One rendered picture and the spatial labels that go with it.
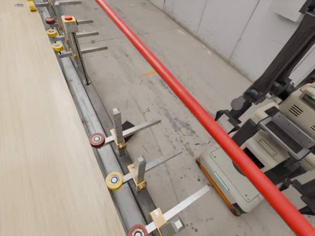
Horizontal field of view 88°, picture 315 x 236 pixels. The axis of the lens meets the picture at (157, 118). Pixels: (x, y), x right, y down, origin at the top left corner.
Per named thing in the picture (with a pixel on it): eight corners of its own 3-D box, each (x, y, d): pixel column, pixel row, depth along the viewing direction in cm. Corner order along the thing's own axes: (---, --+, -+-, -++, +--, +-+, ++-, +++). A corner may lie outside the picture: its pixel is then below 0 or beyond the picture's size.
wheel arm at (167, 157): (178, 149, 102) (180, 146, 99) (181, 154, 101) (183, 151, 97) (111, 184, 86) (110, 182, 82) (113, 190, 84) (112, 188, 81)
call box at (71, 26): (76, 28, 112) (72, 15, 105) (79, 33, 108) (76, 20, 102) (65, 29, 109) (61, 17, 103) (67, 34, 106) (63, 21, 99)
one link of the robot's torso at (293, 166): (253, 144, 142) (273, 129, 122) (282, 173, 128) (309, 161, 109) (232, 158, 131) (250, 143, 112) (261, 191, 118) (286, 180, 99)
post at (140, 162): (139, 186, 103) (142, 153, 65) (141, 191, 102) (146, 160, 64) (134, 189, 102) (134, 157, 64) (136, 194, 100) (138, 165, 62)
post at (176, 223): (160, 227, 89) (179, 215, 51) (163, 233, 88) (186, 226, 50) (154, 231, 88) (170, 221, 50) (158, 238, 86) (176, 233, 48)
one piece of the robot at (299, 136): (258, 125, 112) (281, 104, 95) (295, 159, 98) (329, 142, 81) (243, 134, 105) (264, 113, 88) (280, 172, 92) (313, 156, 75)
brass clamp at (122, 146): (119, 131, 105) (118, 126, 101) (127, 148, 99) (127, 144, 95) (109, 135, 103) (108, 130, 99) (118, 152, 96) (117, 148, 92)
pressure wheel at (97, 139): (102, 156, 96) (99, 146, 86) (90, 151, 96) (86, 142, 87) (109, 144, 100) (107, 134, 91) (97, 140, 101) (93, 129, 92)
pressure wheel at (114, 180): (110, 197, 83) (108, 191, 74) (106, 182, 87) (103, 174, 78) (125, 190, 86) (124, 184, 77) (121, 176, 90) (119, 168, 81)
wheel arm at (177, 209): (204, 186, 91) (206, 184, 87) (208, 192, 89) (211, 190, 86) (131, 235, 74) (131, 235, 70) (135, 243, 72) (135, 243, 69)
